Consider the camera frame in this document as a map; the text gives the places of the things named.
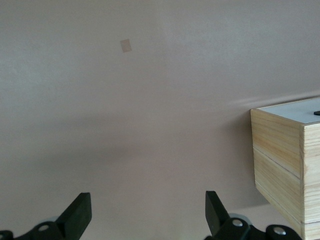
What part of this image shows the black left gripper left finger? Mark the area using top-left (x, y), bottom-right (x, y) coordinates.
top-left (0, 191), bottom-right (93, 240)

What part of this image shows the wooden drawer cabinet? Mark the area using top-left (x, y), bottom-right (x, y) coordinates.
top-left (250, 96), bottom-right (320, 240)

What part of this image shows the small tape patch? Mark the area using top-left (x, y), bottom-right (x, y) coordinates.
top-left (119, 38), bottom-right (133, 54)

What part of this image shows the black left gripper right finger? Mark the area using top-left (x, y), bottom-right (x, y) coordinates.
top-left (204, 190), bottom-right (302, 240)

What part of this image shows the white-fronted wooden drawer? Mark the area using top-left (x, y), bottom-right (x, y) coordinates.
top-left (256, 96), bottom-right (320, 126)

